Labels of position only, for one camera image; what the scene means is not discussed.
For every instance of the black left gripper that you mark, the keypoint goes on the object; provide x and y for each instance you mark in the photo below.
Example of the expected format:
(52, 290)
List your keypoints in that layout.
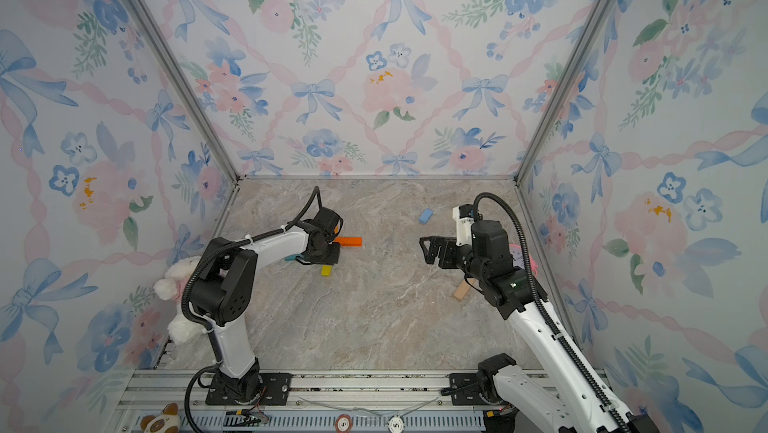
(335, 258)

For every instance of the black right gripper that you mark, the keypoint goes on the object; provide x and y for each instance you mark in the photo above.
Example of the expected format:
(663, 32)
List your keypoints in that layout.
(450, 247)

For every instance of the red-orange long block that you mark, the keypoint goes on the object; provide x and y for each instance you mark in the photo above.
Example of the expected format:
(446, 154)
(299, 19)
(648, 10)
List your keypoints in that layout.
(349, 241)

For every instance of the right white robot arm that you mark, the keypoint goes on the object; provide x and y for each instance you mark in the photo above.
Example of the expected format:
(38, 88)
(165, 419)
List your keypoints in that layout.
(490, 246)

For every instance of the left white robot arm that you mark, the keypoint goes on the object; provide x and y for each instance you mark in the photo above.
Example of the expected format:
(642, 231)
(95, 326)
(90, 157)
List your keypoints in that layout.
(219, 290)

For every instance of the light blue short block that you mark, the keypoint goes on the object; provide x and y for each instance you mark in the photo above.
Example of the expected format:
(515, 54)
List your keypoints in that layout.
(425, 216)

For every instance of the beige long block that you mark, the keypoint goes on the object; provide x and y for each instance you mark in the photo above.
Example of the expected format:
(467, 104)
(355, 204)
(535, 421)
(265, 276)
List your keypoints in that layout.
(463, 289)

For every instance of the pink alarm clock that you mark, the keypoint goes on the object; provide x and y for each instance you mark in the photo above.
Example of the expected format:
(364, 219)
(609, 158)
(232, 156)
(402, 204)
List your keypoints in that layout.
(518, 258)

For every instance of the white plush toy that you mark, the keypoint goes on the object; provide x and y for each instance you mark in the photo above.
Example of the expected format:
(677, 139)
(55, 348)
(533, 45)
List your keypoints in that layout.
(170, 288)

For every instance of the small plush animal toy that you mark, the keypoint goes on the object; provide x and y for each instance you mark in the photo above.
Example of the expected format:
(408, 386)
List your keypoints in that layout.
(168, 421)

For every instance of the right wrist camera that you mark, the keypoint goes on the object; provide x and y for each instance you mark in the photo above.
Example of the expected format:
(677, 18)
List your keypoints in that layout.
(463, 216)

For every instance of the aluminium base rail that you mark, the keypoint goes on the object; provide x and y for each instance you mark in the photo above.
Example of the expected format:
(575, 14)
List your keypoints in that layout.
(368, 401)

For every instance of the aluminium corner post right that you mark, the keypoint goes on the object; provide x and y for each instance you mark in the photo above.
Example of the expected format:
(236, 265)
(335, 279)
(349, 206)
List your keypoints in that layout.
(582, 49)

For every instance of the aluminium corner post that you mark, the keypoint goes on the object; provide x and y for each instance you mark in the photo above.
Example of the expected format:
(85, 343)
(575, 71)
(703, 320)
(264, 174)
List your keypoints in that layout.
(161, 49)
(582, 49)

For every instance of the aluminium corner post left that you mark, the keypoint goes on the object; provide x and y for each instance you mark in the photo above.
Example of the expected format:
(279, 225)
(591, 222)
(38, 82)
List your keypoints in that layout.
(161, 49)

